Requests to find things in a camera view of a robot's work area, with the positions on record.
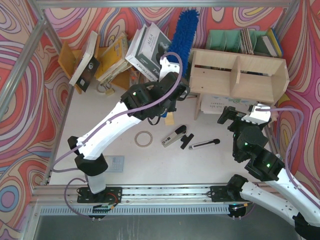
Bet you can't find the white spiral notebook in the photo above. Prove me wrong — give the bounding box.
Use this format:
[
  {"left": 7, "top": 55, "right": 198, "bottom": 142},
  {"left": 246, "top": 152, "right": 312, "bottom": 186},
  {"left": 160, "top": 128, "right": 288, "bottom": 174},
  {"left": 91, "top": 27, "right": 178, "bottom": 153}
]
[{"left": 200, "top": 94, "right": 258, "bottom": 115}]

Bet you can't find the white black utility knife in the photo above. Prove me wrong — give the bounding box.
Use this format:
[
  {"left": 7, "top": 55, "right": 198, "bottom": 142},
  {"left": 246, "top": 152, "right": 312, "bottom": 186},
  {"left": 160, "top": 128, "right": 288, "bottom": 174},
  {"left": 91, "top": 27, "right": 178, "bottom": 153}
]
[{"left": 188, "top": 138, "right": 221, "bottom": 150}]

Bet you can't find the white book black cover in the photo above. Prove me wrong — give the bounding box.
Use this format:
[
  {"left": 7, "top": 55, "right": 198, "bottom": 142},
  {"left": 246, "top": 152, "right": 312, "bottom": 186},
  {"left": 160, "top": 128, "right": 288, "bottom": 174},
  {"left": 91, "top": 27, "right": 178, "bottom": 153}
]
[{"left": 69, "top": 30, "right": 100, "bottom": 92}]

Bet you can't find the aluminium frame post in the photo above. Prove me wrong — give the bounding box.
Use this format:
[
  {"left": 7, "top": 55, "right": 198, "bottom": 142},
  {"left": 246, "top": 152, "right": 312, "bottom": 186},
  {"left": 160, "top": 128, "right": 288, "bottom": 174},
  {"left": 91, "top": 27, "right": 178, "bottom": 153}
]
[{"left": 0, "top": 19, "right": 47, "bottom": 120}]

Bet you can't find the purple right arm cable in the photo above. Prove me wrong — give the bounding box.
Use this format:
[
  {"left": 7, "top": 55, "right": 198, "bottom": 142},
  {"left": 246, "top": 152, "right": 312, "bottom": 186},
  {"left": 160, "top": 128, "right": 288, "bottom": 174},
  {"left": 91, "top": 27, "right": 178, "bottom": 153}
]
[{"left": 257, "top": 107, "right": 320, "bottom": 208}]

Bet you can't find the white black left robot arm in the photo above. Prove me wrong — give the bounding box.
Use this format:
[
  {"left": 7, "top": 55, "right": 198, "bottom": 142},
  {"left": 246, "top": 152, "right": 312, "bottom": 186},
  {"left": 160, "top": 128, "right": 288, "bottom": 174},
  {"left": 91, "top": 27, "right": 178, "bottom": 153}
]
[{"left": 67, "top": 72, "right": 190, "bottom": 194}]

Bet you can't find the grey black stapler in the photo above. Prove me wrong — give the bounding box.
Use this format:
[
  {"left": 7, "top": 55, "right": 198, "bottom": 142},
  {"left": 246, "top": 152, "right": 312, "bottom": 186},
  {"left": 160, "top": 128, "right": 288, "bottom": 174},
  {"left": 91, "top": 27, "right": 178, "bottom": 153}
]
[{"left": 161, "top": 125, "right": 187, "bottom": 148}]

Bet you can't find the black plastic clip piece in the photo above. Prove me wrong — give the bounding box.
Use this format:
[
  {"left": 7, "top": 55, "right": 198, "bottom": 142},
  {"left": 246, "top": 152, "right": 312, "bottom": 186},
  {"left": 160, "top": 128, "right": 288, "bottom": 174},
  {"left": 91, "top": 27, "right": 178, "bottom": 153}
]
[{"left": 180, "top": 133, "right": 194, "bottom": 150}]

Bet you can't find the yellow worn book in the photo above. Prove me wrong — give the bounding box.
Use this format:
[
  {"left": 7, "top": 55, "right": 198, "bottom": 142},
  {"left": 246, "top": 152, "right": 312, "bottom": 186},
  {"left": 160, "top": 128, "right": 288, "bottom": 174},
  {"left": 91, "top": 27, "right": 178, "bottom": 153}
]
[{"left": 95, "top": 32, "right": 132, "bottom": 85}]

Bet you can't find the green desk organizer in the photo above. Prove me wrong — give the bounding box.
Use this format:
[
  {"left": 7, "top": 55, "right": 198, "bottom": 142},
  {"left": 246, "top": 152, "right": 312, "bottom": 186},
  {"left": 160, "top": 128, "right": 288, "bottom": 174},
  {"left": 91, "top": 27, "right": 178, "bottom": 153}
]
[{"left": 205, "top": 29, "right": 278, "bottom": 57}]

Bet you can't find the blue yellow calculator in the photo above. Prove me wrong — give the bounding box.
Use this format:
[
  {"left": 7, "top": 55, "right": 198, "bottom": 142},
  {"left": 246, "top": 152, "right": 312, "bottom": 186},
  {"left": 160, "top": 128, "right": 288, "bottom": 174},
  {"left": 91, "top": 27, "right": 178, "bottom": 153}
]
[{"left": 105, "top": 155, "right": 125, "bottom": 173}]

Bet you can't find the blue yellow book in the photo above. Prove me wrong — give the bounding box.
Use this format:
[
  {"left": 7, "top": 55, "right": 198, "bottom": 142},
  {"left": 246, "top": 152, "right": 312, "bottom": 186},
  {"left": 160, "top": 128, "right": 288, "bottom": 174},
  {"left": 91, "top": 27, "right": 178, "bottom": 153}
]
[{"left": 261, "top": 28, "right": 284, "bottom": 58}]

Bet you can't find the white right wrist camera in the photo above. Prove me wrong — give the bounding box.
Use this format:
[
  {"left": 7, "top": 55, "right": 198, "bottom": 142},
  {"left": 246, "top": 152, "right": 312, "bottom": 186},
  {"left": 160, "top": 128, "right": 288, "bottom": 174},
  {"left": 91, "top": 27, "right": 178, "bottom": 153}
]
[{"left": 241, "top": 103, "right": 271, "bottom": 125}]

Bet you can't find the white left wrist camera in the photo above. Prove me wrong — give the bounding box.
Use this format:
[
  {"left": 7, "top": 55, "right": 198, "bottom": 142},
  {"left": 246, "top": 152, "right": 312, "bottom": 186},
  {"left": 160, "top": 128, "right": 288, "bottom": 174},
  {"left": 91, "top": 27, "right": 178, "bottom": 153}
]
[{"left": 159, "top": 57, "right": 180, "bottom": 81}]

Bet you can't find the light wooden bookshelf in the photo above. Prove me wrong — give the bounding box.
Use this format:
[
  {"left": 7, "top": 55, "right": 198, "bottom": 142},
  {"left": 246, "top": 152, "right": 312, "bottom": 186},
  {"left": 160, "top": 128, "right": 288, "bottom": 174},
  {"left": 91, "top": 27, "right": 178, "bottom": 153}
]
[{"left": 189, "top": 48, "right": 290, "bottom": 119}]

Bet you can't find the pink pig figure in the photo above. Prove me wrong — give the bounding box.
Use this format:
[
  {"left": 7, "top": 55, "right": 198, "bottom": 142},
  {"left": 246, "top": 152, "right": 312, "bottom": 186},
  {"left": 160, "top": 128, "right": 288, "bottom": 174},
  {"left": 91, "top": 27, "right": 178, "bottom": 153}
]
[{"left": 269, "top": 106, "right": 279, "bottom": 124}]

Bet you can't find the pencil holder with pens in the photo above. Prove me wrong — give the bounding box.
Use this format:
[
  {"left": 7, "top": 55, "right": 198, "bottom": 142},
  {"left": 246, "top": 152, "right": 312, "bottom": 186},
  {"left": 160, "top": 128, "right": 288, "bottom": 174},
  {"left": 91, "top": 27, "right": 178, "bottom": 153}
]
[{"left": 128, "top": 67, "right": 148, "bottom": 87}]

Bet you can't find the yellow sticky note pad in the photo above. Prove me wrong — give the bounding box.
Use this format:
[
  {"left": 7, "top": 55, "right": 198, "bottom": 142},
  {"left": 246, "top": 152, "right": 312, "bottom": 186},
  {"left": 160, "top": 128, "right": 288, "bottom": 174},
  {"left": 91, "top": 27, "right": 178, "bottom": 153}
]
[{"left": 164, "top": 112, "right": 175, "bottom": 126}]

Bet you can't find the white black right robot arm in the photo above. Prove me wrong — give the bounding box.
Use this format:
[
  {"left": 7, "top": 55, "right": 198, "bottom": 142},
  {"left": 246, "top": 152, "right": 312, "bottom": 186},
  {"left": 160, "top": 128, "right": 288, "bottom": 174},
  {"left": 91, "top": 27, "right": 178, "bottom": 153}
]
[{"left": 210, "top": 103, "right": 320, "bottom": 240}]

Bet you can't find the blue fluffy duster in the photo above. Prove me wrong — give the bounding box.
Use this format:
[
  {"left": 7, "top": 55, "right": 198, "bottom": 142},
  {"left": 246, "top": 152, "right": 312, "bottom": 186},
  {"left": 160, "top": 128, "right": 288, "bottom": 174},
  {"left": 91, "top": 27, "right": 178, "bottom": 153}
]
[{"left": 167, "top": 9, "right": 199, "bottom": 77}]

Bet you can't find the brass padlock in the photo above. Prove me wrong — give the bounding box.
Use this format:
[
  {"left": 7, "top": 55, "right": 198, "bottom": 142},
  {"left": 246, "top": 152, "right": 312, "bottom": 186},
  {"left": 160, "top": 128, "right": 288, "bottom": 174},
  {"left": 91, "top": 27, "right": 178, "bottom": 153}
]
[{"left": 96, "top": 83, "right": 115, "bottom": 96}]

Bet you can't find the aluminium mounting rail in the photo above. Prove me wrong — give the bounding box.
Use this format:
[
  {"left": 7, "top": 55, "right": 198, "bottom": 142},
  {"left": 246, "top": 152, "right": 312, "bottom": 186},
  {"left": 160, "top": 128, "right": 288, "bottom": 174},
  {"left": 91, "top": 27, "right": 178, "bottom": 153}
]
[{"left": 30, "top": 184, "right": 241, "bottom": 204}]

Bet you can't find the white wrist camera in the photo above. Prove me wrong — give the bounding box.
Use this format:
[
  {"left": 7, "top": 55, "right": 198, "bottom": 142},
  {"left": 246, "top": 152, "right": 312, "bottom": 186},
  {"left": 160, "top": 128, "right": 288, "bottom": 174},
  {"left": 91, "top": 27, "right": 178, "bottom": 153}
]
[
  {"left": 159, "top": 57, "right": 180, "bottom": 81},
  {"left": 241, "top": 103, "right": 271, "bottom": 125}
]

